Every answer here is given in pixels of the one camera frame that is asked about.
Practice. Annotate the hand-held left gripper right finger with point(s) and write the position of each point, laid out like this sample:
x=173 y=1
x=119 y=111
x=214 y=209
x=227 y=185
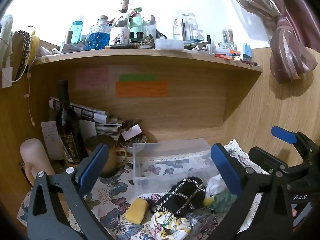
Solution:
x=225 y=167

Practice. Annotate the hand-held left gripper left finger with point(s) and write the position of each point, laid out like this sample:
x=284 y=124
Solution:
x=93 y=166

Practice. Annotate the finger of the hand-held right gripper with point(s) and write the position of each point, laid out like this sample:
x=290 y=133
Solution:
x=282 y=133
x=265 y=157

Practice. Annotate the green scrunchie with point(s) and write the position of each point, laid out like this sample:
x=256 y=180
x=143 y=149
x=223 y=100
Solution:
x=222 y=202

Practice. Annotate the clear plastic storage box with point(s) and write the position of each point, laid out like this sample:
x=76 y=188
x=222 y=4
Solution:
x=170 y=155

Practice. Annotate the grey glitter scrunchie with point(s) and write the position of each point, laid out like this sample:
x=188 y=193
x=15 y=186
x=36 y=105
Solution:
x=200 y=221

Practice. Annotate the yellow sponge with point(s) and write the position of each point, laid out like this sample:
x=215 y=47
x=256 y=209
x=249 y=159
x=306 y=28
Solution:
x=136 y=210

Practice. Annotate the white floral scrunchie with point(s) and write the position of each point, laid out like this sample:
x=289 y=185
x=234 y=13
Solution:
x=171 y=226

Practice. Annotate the small yellow soft item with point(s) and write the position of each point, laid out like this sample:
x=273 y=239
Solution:
x=208 y=201

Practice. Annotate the brown mug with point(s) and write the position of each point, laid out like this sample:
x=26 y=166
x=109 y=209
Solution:
x=113 y=160

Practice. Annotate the butterfly print tablecloth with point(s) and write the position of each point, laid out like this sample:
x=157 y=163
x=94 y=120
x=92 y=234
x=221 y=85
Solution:
x=117 y=187

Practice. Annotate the white paper sheet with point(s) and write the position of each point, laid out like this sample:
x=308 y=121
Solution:
x=87 y=128

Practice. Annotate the stack of papers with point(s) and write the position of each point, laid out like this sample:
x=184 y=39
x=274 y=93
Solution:
x=110 y=128

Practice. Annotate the small bowl with plants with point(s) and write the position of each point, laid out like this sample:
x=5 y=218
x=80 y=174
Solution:
x=132 y=145

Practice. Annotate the dark wine bottle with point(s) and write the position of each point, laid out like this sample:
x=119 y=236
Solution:
x=67 y=130

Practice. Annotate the white card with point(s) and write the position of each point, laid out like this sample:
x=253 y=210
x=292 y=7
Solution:
x=132 y=132

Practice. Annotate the white handwritten note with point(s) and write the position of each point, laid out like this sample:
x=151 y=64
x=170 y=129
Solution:
x=50 y=140

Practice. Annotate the rolled newspaper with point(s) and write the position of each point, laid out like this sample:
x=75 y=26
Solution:
x=85 y=112

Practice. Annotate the pink sticky note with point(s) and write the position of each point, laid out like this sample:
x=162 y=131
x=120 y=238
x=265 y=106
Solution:
x=92 y=78

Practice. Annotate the blue plastic block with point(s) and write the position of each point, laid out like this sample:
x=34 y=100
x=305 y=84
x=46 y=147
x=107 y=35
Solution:
x=247 y=52

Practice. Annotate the orange sticky note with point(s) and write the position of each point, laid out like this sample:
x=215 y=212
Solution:
x=141 y=89

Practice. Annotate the green sticky note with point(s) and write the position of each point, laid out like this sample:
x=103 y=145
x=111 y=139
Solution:
x=138 y=77

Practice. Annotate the pink curtain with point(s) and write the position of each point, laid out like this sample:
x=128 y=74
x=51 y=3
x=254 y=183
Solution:
x=280 y=25

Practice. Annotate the glass jar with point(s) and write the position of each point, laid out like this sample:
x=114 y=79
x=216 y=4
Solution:
x=228 y=38

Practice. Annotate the small black dropper bottle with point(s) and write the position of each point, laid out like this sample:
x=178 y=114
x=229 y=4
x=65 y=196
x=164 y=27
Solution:
x=208 y=43

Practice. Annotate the white cardboard box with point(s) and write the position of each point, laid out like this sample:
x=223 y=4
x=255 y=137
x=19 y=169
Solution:
x=72 y=47

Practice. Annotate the wooden shelf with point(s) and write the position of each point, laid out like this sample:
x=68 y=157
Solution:
x=147 y=57

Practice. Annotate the dark pen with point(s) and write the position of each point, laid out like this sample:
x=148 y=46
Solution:
x=122 y=46

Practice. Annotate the white charger plug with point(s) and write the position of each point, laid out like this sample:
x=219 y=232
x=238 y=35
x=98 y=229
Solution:
x=6 y=76

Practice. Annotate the glass bottle with blue beads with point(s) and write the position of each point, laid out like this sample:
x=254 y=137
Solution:
x=98 y=36

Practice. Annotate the brown cardboard tube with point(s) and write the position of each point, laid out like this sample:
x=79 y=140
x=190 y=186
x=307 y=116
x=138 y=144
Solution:
x=67 y=37

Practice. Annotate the yellow headband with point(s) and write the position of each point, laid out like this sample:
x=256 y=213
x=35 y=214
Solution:
x=35 y=47

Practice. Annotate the black patterned headband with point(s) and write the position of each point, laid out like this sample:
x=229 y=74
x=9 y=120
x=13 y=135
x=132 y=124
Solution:
x=23 y=52

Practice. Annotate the clear flat plastic container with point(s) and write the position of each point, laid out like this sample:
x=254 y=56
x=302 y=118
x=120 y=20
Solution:
x=168 y=44

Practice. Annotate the small black binoculars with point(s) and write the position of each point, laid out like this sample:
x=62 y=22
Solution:
x=136 y=37

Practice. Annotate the blue translucent bottle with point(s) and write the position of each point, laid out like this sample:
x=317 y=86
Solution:
x=76 y=31

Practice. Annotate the tall glass bottle with cork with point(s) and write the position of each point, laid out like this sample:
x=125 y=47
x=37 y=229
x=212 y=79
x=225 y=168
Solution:
x=121 y=27

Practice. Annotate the packaged tool set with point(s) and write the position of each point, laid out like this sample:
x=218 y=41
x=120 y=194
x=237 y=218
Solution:
x=185 y=25

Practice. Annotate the teal pump bottle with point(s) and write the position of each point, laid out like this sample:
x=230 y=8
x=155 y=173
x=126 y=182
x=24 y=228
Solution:
x=136 y=21

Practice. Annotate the white knitted cloth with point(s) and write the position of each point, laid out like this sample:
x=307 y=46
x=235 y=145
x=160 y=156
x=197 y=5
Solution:
x=6 y=30

